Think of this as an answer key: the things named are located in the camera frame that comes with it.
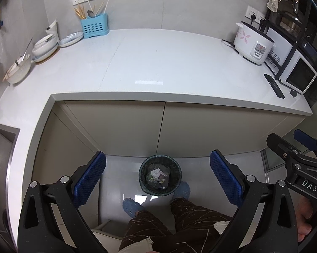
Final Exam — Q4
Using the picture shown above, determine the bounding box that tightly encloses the white double wall socket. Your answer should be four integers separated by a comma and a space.
246, 5, 265, 24

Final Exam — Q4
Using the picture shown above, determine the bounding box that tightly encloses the white flowered rice cooker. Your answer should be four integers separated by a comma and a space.
233, 22, 276, 66

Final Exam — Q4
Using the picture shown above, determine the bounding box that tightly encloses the stainless steel sink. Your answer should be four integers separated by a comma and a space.
0, 122, 20, 245

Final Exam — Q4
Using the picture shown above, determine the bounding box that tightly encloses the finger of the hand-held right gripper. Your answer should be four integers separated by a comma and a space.
293, 129, 317, 162
266, 132, 307, 170

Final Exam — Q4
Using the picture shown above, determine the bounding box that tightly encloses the steel pot with glass lid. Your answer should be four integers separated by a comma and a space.
278, 10, 304, 33

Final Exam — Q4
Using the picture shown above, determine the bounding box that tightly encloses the dark plastic trash bin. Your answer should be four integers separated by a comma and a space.
139, 155, 182, 196

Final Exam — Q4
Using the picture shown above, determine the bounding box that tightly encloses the white jug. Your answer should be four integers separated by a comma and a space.
46, 19, 60, 43

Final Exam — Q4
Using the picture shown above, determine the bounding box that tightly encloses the black metal rack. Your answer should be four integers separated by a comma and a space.
258, 0, 317, 85

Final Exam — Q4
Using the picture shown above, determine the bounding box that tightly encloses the beige zip jacket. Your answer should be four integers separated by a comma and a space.
118, 236, 159, 253

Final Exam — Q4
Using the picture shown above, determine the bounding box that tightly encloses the white base cabinet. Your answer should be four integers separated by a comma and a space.
32, 99, 308, 217

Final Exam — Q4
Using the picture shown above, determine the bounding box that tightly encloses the large white bowl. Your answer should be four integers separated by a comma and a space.
4, 54, 32, 85

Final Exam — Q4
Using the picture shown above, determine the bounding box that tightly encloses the metal ladle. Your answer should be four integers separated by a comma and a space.
15, 38, 34, 66

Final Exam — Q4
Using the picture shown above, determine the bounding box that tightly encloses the blue cutlery holder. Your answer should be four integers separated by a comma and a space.
81, 14, 109, 39

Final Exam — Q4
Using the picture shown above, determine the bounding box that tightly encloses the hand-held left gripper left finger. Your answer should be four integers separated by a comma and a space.
17, 151, 114, 253

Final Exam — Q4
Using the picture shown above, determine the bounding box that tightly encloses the bundle of wooden chopsticks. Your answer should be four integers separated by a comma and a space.
74, 4, 86, 20

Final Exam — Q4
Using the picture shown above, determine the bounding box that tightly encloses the white cable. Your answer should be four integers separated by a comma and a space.
0, 28, 4, 71

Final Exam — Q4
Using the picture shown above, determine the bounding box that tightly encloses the white microwave oven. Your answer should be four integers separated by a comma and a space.
264, 26, 317, 95

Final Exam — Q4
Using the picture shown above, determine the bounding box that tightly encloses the wooden board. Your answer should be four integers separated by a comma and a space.
32, 47, 61, 64

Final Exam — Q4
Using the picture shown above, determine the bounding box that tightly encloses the black remote control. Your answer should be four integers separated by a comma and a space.
264, 73, 285, 99

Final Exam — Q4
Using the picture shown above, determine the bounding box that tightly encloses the blue patterned plate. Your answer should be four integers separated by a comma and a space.
59, 31, 84, 48

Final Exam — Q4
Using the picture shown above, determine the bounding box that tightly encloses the person's right hand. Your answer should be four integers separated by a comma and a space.
295, 197, 317, 243

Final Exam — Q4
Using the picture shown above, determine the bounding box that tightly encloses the blue clog shoe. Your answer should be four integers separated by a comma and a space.
122, 198, 146, 218
171, 181, 191, 200

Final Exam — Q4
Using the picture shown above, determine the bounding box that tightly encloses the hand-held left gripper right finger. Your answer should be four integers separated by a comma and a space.
208, 149, 299, 253

